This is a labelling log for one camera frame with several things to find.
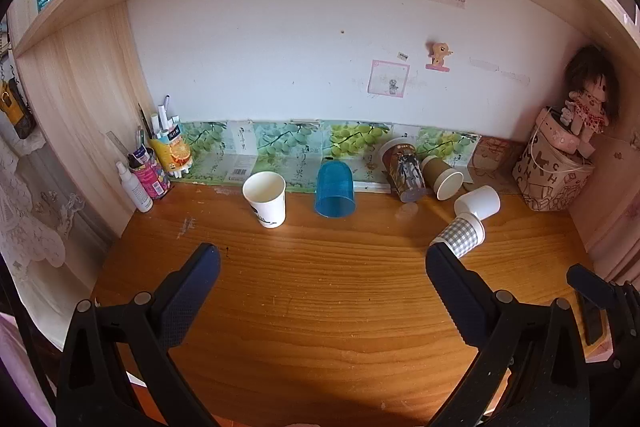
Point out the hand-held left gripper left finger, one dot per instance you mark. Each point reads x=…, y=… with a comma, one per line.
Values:
x=192, y=287

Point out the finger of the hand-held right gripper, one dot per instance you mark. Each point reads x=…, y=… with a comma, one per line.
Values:
x=587, y=281
x=592, y=319

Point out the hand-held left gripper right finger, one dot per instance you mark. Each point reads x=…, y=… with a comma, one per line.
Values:
x=452, y=287

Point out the blue plastic cup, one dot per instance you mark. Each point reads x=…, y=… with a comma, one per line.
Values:
x=334, y=189

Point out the grey checked paper cup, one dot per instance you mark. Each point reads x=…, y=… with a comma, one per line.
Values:
x=460, y=237

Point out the plain white paper cup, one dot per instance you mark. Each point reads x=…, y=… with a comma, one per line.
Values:
x=480, y=202

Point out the plain brown paper cup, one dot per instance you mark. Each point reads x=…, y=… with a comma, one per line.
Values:
x=442, y=179

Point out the white paper cup black print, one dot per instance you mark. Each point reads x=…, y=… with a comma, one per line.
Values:
x=265, y=199

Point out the brown patterned paper cup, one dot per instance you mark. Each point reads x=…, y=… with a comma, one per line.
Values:
x=406, y=172

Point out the letter-print paper bucket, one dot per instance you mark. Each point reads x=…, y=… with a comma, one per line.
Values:
x=547, y=182

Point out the white spray bottle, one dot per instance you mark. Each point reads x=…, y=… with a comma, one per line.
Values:
x=135, y=189

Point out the pink can pen holder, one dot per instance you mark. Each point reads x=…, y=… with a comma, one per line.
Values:
x=150, y=177

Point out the brown bear-print paper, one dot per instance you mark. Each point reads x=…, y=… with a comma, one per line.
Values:
x=495, y=159

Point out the orange print carton pen holder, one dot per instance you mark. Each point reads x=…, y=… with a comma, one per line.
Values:
x=172, y=152

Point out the pink round box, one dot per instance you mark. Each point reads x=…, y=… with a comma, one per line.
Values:
x=555, y=129

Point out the clear plastic ruler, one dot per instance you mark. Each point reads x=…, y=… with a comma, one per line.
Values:
x=119, y=144

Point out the white lace curtain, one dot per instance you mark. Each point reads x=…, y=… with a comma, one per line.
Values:
x=35, y=217

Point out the row of grape-print boxes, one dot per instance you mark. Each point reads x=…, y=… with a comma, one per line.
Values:
x=300, y=147

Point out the dark-haired rag doll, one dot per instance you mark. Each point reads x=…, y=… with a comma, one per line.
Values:
x=590, y=97

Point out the pink sticky note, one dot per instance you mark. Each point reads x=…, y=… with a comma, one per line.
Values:
x=388, y=78

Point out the yellow hanging pouch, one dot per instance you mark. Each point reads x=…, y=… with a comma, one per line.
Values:
x=14, y=107

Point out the pony wall sticker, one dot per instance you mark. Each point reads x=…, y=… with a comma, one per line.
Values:
x=440, y=54

